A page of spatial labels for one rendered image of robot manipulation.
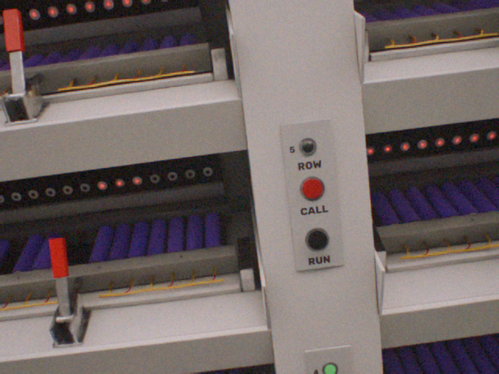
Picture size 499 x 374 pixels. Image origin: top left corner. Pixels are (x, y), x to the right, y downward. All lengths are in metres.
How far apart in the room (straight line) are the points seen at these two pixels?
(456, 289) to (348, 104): 0.20
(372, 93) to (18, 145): 0.29
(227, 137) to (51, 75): 0.18
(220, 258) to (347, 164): 0.16
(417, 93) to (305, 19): 0.11
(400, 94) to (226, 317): 0.24
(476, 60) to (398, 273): 0.20
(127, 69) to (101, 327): 0.24
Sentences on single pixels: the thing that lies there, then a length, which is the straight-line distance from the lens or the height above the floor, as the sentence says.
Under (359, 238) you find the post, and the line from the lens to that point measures 0.41.
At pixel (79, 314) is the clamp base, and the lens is 0.47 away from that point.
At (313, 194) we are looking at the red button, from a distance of 0.39.
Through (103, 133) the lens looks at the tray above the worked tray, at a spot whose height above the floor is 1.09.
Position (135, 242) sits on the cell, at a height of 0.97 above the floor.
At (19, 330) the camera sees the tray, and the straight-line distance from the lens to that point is 0.51.
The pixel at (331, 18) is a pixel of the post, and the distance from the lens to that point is 0.40.
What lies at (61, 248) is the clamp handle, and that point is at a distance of 0.46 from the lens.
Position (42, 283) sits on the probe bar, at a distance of 0.51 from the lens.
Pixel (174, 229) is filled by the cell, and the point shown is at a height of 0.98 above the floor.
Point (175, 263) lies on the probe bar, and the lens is 0.47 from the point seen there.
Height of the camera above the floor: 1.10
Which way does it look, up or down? 10 degrees down
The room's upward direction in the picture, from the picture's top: 7 degrees counter-clockwise
